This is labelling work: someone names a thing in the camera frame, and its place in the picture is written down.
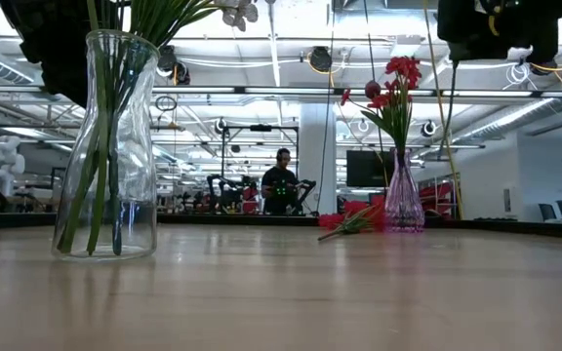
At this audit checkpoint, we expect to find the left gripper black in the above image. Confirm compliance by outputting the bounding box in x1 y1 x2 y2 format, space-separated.
0 0 90 109

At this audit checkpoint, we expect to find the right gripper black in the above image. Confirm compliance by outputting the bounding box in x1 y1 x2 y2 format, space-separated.
436 0 562 77

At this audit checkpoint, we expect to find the pale blue flower bunch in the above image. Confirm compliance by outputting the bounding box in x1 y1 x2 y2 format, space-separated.
107 0 261 255

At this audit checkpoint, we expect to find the clear glass vase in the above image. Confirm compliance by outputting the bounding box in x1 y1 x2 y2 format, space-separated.
51 28 161 260

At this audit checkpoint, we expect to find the purple glass vase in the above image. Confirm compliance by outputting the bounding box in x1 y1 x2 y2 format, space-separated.
382 148 426 234

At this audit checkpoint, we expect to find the black screen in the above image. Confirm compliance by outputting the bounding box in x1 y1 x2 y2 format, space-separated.
345 149 389 189

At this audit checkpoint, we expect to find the red cabinet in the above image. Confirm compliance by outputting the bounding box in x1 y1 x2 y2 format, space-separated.
241 180 261 215

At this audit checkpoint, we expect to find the long ceiling light bar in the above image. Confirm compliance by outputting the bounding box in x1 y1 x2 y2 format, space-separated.
0 84 562 98

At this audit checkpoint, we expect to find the white square pillar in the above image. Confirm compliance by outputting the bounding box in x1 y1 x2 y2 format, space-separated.
299 102 339 215

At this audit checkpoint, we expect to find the person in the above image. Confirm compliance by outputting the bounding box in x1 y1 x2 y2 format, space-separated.
260 147 306 216

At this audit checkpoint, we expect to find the black hanging cable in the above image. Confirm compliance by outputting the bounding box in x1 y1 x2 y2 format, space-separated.
361 0 390 189
315 0 337 215

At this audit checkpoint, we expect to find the yellow hanging cable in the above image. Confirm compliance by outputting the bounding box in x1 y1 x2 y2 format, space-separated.
421 0 465 220

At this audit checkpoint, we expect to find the black metal rig frame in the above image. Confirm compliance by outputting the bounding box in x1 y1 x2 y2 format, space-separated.
220 124 301 191

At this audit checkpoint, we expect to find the black metal table frame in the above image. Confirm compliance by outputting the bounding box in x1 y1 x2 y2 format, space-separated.
0 212 562 240

